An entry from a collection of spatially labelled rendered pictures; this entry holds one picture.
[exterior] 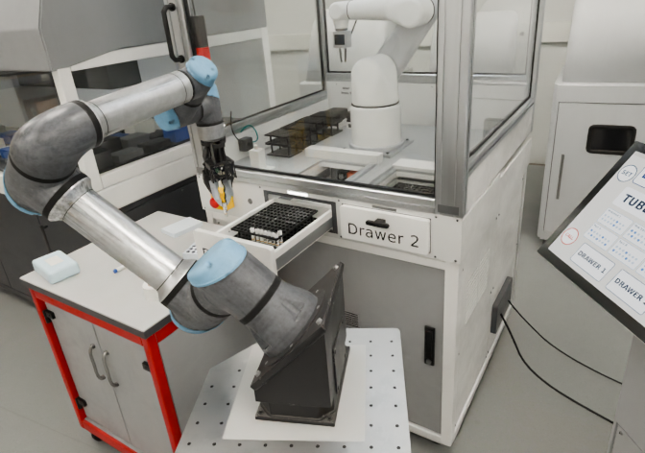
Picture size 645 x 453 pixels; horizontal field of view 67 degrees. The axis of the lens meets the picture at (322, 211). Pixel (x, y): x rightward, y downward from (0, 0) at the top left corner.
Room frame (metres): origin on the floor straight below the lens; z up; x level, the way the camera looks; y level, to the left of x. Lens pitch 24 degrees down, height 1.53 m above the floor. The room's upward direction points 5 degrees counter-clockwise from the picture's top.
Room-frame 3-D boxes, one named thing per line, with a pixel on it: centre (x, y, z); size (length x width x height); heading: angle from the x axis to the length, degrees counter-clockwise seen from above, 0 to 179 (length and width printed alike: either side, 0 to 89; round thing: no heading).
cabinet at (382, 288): (1.86, -0.23, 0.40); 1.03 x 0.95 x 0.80; 56
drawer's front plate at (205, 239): (1.23, 0.26, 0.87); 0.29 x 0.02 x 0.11; 56
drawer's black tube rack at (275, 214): (1.39, 0.15, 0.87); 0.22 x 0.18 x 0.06; 146
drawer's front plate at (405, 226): (1.32, -0.18, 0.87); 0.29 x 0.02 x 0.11; 56
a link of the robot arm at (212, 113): (1.36, 0.30, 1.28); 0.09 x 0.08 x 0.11; 143
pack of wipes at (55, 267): (1.42, 0.89, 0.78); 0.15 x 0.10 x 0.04; 46
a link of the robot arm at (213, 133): (1.36, 0.29, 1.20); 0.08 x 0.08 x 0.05
